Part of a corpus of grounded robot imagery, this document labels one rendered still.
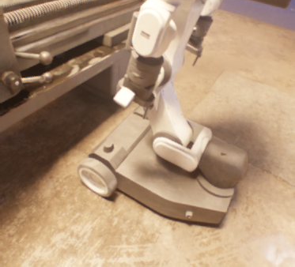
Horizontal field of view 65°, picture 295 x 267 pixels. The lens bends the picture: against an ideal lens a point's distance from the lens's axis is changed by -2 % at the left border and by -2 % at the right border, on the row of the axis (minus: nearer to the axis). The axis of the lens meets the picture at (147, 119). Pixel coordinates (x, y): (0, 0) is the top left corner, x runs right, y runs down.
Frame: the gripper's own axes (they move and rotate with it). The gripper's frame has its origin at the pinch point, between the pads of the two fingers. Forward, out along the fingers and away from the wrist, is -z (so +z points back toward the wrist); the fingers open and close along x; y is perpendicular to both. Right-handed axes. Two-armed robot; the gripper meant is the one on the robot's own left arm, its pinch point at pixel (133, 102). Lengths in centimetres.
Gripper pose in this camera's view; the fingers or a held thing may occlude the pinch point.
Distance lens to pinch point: 74.0
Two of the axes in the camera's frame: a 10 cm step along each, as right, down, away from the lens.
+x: -8.3, -5.4, 1.7
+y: -4.9, 5.4, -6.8
